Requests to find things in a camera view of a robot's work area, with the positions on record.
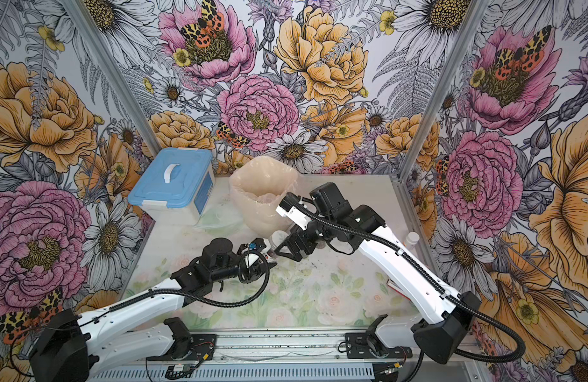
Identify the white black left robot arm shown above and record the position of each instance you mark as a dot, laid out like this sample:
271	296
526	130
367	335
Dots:
75	347

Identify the blue lidded storage box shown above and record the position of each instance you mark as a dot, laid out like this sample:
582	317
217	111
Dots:
176	186

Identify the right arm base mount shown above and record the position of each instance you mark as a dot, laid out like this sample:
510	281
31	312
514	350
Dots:
370	346

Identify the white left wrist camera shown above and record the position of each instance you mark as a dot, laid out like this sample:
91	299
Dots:
255	248

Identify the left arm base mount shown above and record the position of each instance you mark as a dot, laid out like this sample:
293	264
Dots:
198	347

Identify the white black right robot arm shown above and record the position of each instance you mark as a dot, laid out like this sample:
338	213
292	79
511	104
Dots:
446	314

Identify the aluminium front rail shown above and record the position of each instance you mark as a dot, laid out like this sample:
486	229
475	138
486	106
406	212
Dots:
310	354

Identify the bin with pink bag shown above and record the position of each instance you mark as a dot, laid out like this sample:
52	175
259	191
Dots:
257	189

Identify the clear jar with rose tea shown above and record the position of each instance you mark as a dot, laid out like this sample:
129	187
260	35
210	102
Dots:
277	238

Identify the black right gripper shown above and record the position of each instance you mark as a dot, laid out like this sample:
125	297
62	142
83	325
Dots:
297	234

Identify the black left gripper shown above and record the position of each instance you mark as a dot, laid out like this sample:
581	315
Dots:
252	274

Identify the pink white paper packet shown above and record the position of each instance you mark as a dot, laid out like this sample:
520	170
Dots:
393	286

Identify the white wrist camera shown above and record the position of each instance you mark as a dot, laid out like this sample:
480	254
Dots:
255	248
293	208

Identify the small white capped bottle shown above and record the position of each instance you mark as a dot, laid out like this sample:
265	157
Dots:
411	240

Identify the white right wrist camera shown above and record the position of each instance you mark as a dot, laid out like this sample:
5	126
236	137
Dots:
293	208

